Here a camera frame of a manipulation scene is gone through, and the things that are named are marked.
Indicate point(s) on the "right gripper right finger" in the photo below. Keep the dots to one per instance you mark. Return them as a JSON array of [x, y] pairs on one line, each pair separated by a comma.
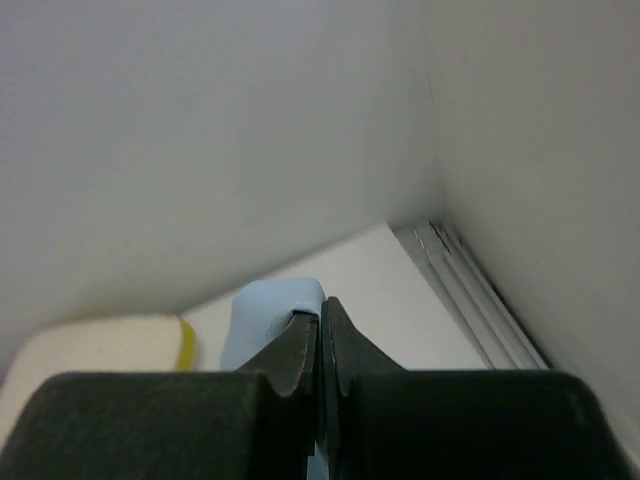
[[362, 394]]

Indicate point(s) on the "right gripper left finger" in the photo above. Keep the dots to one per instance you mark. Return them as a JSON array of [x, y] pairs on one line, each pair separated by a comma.
[[288, 364]]

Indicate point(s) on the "light blue pillowcase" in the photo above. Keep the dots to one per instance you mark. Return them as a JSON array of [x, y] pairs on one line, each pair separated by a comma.
[[254, 436]]

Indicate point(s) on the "cream pillow with yellow edge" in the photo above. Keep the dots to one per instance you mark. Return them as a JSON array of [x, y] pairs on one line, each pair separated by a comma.
[[156, 343]]

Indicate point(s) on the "aluminium frame rail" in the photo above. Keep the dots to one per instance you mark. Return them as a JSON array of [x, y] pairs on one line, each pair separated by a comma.
[[468, 295]]

